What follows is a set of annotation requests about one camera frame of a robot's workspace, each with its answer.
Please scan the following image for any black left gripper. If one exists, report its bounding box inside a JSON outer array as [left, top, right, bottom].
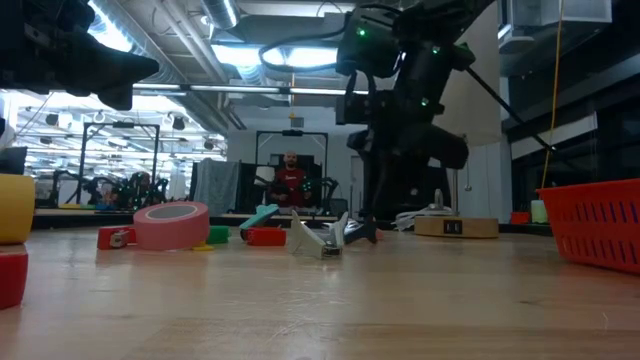
[[0, 0, 161, 111]]

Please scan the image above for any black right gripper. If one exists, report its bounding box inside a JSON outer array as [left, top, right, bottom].
[[347, 122, 470, 236]]

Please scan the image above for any black staple remover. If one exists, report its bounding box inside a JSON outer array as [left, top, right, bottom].
[[343, 215, 380, 246]]

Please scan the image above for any grey staple remover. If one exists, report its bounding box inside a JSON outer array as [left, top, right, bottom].
[[287, 209, 350, 261]]

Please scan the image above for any teal staple remover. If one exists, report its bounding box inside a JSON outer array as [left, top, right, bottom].
[[238, 203, 281, 232]]

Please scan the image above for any green stapler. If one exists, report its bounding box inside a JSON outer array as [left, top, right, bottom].
[[206, 225, 232, 246]]

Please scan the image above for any red stapler with metal plate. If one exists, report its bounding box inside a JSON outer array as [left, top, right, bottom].
[[96, 225, 137, 251]]

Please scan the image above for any yellow tape roll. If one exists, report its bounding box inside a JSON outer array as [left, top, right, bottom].
[[0, 173, 37, 246]]

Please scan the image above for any pink tape roll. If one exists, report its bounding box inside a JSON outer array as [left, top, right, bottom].
[[133, 201, 211, 252]]

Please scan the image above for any black cabinet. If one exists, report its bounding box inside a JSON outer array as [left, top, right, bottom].
[[363, 157, 451, 221]]

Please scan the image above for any person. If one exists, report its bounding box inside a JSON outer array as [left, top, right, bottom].
[[269, 151, 314, 209]]

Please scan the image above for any small background table lamp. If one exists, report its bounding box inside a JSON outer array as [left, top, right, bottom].
[[253, 165, 277, 189]]

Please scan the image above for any white shade wooden base lamp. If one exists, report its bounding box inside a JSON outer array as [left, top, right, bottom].
[[413, 0, 503, 240]]

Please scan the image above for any black monitor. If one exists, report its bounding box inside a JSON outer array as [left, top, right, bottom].
[[0, 146, 29, 176]]

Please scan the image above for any grey hanging cloth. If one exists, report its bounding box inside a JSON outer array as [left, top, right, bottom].
[[192, 158, 241, 217]]

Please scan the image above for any green cup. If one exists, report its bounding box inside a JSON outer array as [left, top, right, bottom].
[[530, 199, 549, 225]]

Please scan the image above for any red plastic basket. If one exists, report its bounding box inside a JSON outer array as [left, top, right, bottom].
[[537, 178, 640, 276]]

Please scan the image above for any white cable bundle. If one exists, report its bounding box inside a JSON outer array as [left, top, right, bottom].
[[394, 188, 454, 232]]

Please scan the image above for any black background rig frame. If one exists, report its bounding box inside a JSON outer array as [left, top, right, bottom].
[[254, 129, 330, 176], [77, 121, 161, 206]]

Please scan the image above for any black metal table frame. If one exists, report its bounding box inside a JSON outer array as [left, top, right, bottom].
[[0, 212, 581, 240]]

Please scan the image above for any yellow hanging cable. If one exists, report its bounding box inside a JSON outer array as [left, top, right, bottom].
[[538, 0, 565, 190]]

